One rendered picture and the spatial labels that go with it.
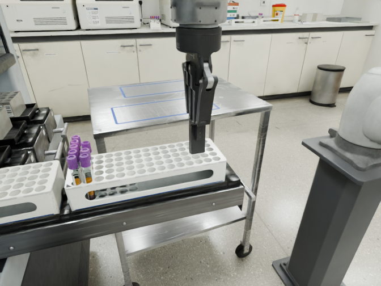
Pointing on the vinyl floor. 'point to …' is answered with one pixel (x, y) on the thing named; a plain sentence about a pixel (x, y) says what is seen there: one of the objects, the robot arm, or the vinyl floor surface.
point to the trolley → (144, 242)
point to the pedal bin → (326, 84)
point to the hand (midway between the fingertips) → (197, 137)
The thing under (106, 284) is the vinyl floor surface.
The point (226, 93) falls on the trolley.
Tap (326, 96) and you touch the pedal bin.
